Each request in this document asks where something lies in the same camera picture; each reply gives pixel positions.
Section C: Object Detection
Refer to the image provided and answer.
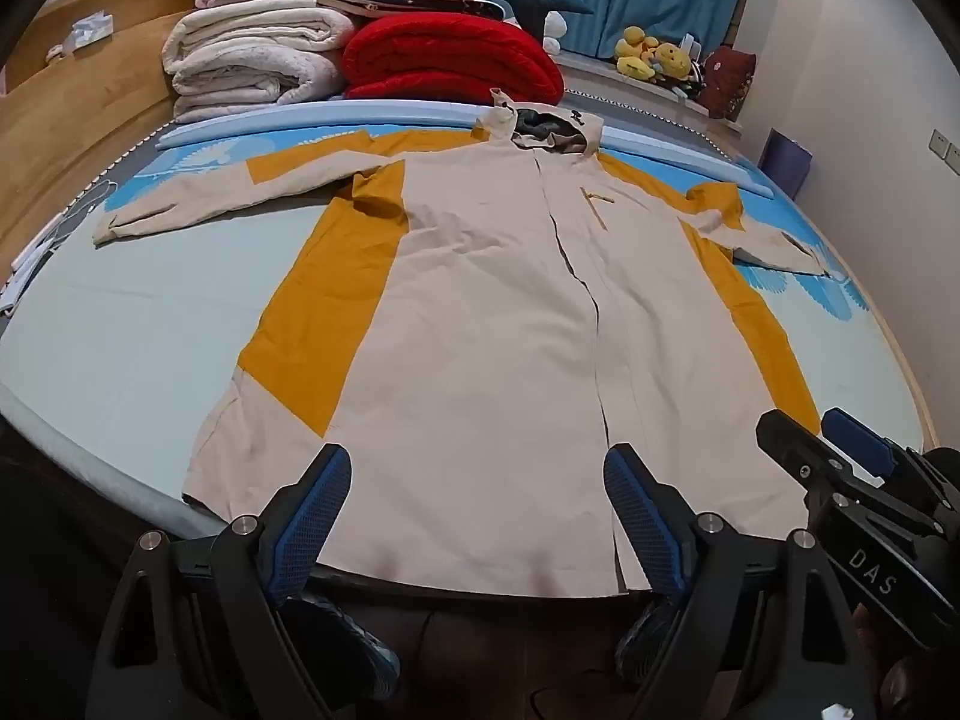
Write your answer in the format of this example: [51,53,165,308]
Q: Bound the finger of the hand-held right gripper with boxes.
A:
[755,409,852,503]
[820,406,912,485]

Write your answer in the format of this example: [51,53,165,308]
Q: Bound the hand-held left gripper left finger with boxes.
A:
[86,442,353,720]

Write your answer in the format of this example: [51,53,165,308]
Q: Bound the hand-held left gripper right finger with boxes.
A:
[604,444,878,720]

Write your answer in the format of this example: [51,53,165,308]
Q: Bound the beige and mustard hooded jacket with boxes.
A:
[91,88,830,601]

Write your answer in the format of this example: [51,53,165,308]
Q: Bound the blue sneaker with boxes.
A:
[615,598,680,683]
[296,591,401,698]

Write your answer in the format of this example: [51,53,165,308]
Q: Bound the blue printed bed mat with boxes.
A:
[0,99,931,541]

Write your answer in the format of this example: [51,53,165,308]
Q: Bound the purple box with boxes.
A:
[757,127,812,200]

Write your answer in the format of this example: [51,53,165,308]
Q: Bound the grey mattress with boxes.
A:
[0,82,938,541]

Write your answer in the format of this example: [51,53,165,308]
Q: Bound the dark red bag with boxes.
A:
[701,45,758,121]

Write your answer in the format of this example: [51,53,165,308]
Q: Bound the yellow plush toy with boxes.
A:
[651,41,695,85]
[613,26,655,81]

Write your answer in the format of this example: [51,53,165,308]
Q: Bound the cream folded blanket stack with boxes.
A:
[163,6,355,122]

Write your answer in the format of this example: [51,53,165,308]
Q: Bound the wooden headboard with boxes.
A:
[0,0,226,271]

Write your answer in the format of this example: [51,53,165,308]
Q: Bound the red folded blanket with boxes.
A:
[343,13,565,107]

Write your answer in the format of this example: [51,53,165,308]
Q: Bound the white wall switch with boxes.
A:
[928,127,960,175]

